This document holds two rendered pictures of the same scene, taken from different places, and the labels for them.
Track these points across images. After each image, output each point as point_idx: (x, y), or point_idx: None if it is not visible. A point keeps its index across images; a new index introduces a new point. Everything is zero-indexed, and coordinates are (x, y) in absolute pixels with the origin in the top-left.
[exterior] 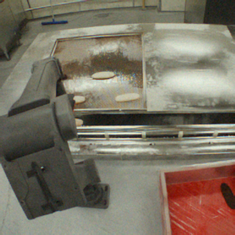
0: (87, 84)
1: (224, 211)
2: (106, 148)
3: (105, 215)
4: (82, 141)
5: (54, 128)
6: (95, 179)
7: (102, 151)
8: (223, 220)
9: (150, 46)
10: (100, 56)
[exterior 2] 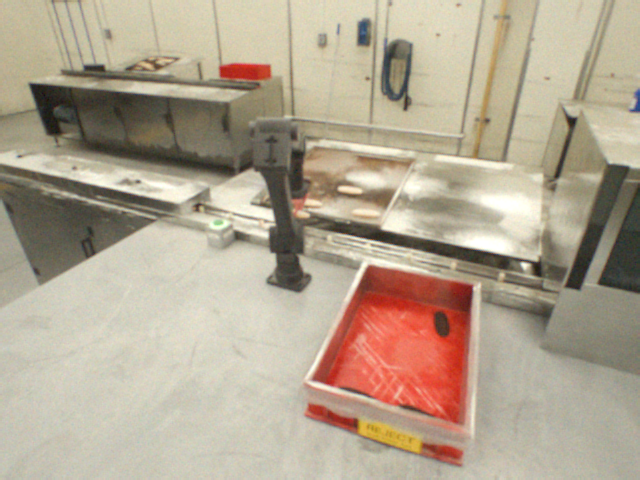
0: (330, 194)
1: (428, 334)
2: (324, 246)
3: (294, 297)
4: None
5: (288, 124)
6: (299, 243)
7: (318, 247)
8: (423, 340)
9: (417, 175)
10: (354, 174)
